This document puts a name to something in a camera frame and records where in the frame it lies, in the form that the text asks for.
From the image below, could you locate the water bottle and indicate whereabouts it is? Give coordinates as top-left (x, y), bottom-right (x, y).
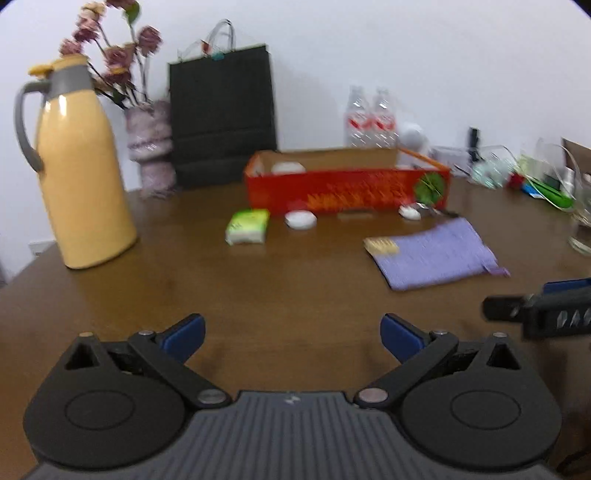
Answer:
top-left (372, 88), bottom-right (398, 149)
top-left (345, 86), bottom-right (372, 148)

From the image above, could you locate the black upright device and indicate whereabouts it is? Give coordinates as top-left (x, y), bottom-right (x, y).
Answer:
top-left (468, 127), bottom-right (481, 164)

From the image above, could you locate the black paper bag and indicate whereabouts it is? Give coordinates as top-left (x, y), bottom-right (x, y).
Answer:
top-left (168, 19), bottom-right (277, 188)

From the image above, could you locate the white round speaker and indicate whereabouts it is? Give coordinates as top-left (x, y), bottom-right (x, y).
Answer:
top-left (398, 122), bottom-right (428, 166)

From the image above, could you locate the red cardboard box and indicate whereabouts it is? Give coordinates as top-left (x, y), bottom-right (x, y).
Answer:
top-left (243, 148), bottom-right (452, 215)

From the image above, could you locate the crumpled iridescent wrap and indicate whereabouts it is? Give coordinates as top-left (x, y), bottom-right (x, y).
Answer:
top-left (470, 157), bottom-right (517, 189)

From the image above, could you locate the purple cloth pouch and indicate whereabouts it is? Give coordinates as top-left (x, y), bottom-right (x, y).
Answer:
top-left (370, 218), bottom-right (509, 291)

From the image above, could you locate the white translucent container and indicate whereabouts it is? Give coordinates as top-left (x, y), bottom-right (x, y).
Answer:
top-left (270, 161), bottom-right (307, 175)

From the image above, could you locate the white round security tag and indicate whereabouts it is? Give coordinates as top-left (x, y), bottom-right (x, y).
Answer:
top-left (284, 210), bottom-right (318, 230)

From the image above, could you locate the pink textured vase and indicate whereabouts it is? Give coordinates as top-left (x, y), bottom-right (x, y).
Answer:
top-left (125, 100), bottom-right (176, 198)

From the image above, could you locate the green plastic item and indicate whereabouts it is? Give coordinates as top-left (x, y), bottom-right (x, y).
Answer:
top-left (523, 178), bottom-right (574, 211)

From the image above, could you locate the green tissue pack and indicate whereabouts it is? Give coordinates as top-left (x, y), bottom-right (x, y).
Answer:
top-left (225, 209), bottom-right (270, 245)

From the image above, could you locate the small yellow soap bar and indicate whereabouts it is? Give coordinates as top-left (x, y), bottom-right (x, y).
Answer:
top-left (363, 237), bottom-right (400, 256)

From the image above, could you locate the clear drinking glass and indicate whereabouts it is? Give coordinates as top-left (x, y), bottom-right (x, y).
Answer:
top-left (569, 181), bottom-right (591, 256)

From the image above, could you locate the left water bottle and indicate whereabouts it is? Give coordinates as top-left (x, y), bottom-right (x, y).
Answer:
top-left (345, 86), bottom-right (372, 148)

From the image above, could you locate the right water bottle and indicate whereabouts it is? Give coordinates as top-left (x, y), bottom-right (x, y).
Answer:
top-left (372, 88), bottom-right (398, 149)

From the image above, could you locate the yellow thermos jug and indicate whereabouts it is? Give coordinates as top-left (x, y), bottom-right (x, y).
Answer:
top-left (14, 54), bottom-right (138, 270)

